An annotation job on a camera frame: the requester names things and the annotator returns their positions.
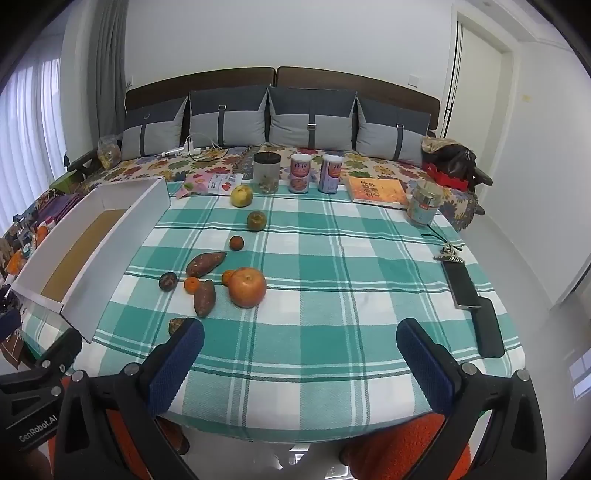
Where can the green box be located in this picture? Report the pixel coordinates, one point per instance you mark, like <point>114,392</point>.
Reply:
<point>64,181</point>

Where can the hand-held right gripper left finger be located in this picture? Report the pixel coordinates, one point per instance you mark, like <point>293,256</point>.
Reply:
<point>178,364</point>

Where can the white wall switch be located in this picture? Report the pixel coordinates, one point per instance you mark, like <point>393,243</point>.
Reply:
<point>413,81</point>

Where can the grey two-tone pillow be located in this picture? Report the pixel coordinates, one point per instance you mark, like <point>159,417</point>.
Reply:
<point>152,131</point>
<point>392,131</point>
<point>311,120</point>
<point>228,120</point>

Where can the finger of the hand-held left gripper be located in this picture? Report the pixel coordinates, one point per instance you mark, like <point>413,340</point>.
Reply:
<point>10,325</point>
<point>64,346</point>

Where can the black bag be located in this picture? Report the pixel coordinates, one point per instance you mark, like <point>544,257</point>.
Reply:
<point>457,159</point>

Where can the pink snack packet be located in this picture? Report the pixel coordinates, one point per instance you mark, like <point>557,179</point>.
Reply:
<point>196,183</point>

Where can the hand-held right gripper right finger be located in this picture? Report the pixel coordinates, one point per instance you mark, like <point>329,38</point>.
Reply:
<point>425,369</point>

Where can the glass jar with black lid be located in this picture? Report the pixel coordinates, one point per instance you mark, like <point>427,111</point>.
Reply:
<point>267,172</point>

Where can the clear bag of snacks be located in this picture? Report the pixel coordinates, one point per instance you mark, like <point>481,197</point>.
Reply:
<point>109,152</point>

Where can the orange packet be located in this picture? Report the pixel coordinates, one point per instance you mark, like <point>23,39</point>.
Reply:
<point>16,264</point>

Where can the white snack packet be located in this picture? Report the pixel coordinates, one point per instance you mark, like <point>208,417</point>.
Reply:
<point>225,183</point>

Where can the greenish brown round fruit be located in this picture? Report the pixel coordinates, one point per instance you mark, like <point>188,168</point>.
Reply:
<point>256,220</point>

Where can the black smartphone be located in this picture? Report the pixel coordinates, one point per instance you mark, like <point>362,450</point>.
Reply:
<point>460,286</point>

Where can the large red apple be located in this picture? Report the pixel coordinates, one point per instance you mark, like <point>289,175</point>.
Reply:
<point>248,287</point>

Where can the orange book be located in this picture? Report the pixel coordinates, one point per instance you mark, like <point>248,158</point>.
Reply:
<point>376,190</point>

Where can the white door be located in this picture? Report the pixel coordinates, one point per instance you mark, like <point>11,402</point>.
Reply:
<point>480,92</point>

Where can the dark orange tangerine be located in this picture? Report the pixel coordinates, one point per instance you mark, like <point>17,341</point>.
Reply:
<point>236,242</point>

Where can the glass jar with red label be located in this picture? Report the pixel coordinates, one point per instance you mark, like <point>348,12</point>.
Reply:
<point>424,202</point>

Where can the white cardboard box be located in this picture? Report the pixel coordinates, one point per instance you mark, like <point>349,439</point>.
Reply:
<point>115,194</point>

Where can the small orange tangerine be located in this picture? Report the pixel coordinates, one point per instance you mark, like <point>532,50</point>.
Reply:
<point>226,277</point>
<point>191,285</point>

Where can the grey curtain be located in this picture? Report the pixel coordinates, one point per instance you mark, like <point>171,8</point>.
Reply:
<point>111,64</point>

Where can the white sheer curtain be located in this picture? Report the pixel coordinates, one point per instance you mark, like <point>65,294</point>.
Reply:
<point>27,138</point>

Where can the pink labelled can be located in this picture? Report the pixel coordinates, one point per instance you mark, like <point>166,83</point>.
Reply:
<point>299,173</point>
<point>330,173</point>

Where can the dark brown passion fruit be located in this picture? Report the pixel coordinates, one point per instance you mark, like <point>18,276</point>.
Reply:
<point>168,280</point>
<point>176,324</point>

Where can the black phone case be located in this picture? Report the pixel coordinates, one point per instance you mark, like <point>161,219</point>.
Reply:
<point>490,327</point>

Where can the green plaid tablecloth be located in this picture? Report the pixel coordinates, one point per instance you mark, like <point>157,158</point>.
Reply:
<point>323,300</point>

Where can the brown headboard panel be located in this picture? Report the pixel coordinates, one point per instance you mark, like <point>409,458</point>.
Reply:
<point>369,81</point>
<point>207,78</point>

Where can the yellow lemon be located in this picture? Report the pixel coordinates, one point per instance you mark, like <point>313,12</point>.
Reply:
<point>241,195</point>

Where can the purple cloth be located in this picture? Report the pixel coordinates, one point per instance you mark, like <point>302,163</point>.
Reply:
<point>57,207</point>

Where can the white power strip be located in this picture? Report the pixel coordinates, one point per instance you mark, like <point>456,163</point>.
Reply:
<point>178,150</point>

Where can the purple sweet potato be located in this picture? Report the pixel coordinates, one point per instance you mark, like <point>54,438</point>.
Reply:
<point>205,264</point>
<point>204,298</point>

